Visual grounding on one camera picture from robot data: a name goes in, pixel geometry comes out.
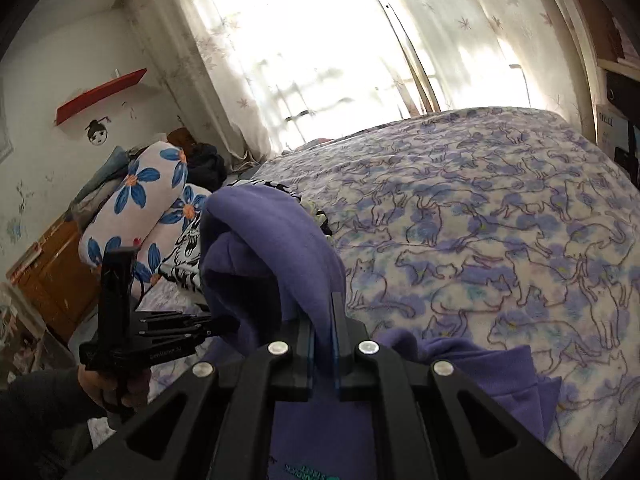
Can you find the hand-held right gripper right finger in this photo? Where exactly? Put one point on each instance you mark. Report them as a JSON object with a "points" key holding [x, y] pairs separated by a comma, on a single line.
{"points": [[336, 355]]}

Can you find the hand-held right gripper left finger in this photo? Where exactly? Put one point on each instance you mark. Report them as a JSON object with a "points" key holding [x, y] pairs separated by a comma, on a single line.
{"points": [[302, 355]]}

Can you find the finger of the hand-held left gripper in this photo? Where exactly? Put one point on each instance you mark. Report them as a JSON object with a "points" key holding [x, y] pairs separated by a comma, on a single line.
{"points": [[190, 332], [185, 319]]}

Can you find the purple hoodie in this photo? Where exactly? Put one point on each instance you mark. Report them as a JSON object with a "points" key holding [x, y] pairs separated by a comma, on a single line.
{"points": [[280, 240]]}

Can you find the person's left forearm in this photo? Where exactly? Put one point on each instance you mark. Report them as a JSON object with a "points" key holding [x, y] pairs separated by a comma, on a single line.
{"points": [[40, 415]]}

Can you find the grey blue folded clothes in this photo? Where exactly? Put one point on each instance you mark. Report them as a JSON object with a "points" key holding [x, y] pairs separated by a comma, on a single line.
{"points": [[100, 185]]}

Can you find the dark clothes pile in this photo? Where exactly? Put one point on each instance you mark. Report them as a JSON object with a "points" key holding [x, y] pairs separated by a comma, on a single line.
{"points": [[207, 165]]}

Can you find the person's left hand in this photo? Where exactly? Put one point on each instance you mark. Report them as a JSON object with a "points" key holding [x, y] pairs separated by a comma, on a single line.
{"points": [[92, 385]]}

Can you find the wooden cabinet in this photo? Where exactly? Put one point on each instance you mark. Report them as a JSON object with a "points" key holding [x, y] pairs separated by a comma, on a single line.
{"points": [[55, 275]]}

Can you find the cluttered shelf unit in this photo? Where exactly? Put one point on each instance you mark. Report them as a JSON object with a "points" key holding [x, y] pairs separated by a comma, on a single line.
{"points": [[30, 330]]}

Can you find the small blue flower pillow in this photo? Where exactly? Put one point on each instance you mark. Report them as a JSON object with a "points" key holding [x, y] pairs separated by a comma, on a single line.
{"points": [[175, 220]]}

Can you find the large blue flower pillow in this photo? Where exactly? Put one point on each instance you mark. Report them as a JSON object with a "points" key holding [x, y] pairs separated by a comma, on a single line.
{"points": [[135, 185]]}

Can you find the cat print bed cover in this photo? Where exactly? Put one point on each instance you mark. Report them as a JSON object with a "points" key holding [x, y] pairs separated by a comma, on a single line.
{"points": [[475, 220]]}

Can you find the white flower print curtain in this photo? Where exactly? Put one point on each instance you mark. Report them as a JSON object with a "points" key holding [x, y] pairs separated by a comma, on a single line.
{"points": [[225, 35]]}

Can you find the white printed box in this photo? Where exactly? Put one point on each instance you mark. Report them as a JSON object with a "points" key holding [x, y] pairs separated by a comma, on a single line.
{"points": [[612, 127]]}

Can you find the wooden bookshelf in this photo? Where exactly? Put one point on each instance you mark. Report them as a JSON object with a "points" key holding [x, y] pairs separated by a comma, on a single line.
{"points": [[617, 20]]}

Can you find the round black wall sticker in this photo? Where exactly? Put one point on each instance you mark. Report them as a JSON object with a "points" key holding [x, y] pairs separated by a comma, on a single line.
{"points": [[96, 131]]}

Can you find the red wall shelf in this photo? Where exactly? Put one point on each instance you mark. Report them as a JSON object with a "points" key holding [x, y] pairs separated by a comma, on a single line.
{"points": [[100, 92]]}

